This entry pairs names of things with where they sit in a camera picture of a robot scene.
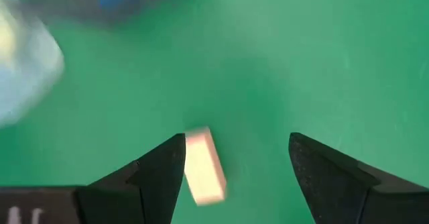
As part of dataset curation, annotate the green table mat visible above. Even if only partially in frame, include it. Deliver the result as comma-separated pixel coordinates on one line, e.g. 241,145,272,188
0,0,429,224

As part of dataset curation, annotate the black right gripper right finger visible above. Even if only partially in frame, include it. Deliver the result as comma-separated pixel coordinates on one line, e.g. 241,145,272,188
288,131,429,224

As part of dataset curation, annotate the pink wooden block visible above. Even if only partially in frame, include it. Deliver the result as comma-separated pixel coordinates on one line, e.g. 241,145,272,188
183,126,228,207

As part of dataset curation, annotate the clear plastic bin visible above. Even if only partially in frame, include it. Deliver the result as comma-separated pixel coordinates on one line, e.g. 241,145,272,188
0,0,65,127

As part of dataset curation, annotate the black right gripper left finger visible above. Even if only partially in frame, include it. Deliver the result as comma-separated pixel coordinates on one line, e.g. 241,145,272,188
76,133,186,224

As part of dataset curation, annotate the dark grey transparent bin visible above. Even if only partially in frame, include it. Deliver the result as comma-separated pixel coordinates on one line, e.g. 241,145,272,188
18,0,184,25

